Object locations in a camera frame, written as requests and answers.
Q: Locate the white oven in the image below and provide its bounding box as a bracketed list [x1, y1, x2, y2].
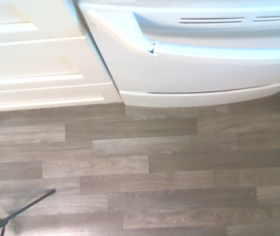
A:
[77, 0, 280, 108]

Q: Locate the black tripod leg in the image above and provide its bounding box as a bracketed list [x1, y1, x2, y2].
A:
[0, 188, 57, 236]

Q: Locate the white oven door handle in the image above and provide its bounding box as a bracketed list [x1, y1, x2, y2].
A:
[131, 10, 280, 65]

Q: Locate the cream kitchen cabinet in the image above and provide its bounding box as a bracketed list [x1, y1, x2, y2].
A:
[0, 0, 125, 113]

